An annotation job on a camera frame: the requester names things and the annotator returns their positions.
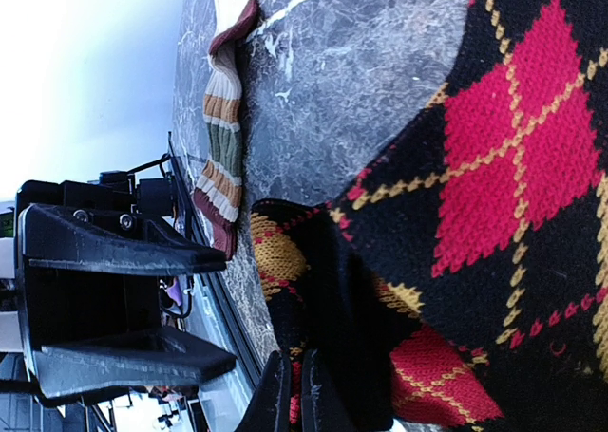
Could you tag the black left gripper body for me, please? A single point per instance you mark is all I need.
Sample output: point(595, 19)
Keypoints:
point(61, 306)

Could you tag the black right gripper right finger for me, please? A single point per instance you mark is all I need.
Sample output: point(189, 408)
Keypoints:
point(321, 407)

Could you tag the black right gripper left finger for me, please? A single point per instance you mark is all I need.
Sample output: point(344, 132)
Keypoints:
point(269, 408)

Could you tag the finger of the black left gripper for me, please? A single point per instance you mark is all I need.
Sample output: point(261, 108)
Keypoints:
point(76, 239)
point(161, 356)

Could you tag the black argyle sock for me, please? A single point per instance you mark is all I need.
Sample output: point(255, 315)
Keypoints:
point(460, 279)

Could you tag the beige striped sock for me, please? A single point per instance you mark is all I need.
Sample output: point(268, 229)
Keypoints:
point(218, 191)

